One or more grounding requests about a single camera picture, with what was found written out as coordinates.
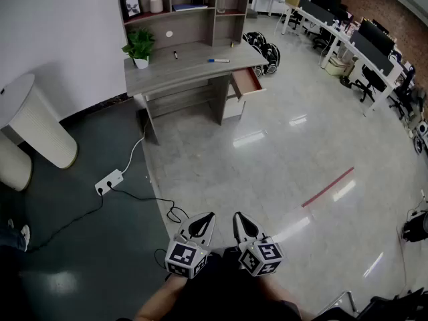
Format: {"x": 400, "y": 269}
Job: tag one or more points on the small white office desk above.
{"x": 267, "y": 0}

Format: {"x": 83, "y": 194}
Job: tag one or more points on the person's left forearm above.
{"x": 160, "y": 299}

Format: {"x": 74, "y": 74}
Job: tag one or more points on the grey wooden desk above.
{"x": 187, "y": 69}

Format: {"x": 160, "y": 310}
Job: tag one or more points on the blue book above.
{"x": 189, "y": 7}

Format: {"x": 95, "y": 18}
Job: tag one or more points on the black metal-frame chair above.
{"x": 384, "y": 308}

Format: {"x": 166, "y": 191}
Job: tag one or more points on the person's right forearm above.
{"x": 284, "y": 293}

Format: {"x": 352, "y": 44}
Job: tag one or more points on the black office chair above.
{"x": 369, "y": 79}
{"x": 322, "y": 38}

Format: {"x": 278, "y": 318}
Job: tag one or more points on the white cylindrical pot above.
{"x": 156, "y": 5}

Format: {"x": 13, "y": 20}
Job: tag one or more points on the cream storage crate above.
{"x": 339, "y": 65}

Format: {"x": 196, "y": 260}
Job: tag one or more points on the black floor device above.
{"x": 416, "y": 227}

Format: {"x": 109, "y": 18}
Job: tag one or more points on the black-capped marker pen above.
{"x": 175, "y": 55}

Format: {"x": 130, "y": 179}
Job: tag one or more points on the wooden drawer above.
{"x": 247, "y": 80}

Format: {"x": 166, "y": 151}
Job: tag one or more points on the long white office desk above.
{"x": 344, "y": 42}

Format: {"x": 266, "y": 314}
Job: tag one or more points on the black framed picture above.
{"x": 132, "y": 7}

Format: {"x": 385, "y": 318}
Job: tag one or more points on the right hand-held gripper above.
{"x": 264, "y": 257}

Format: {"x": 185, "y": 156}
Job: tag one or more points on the person's black clothing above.
{"x": 227, "y": 296}

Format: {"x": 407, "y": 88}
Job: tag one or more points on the white wheeled device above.
{"x": 422, "y": 135}

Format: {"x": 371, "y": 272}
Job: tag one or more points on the white power strip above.
{"x": 112, "y": 181}

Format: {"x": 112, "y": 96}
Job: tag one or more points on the green potted plant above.
{"x": 140, "y": 45}

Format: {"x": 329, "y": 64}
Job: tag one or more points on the red floor tape strip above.
{"x": 327, "y": 187}

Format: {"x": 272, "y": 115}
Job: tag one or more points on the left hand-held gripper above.
{"x": 182, "y": 257}

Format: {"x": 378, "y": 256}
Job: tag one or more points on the blue-capped marker pen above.
{"x": 219, "y": 60}

